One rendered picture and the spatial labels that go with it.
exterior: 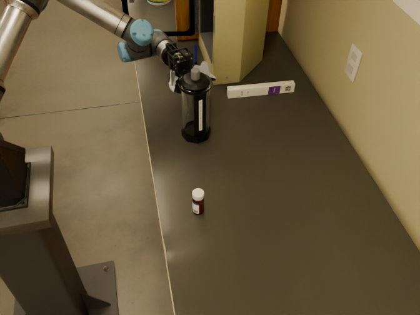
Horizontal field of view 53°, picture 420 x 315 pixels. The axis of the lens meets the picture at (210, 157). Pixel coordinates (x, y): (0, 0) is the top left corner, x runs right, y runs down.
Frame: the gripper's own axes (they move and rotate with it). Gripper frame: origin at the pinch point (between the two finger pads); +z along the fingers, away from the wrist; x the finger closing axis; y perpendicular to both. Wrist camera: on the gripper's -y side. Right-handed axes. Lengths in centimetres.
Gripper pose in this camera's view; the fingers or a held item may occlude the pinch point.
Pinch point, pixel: (195, 87)
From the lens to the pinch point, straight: 136.6
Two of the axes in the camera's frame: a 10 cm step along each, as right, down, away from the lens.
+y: -0.2, -7.4, -6.7
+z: 4.5, 5.9, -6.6
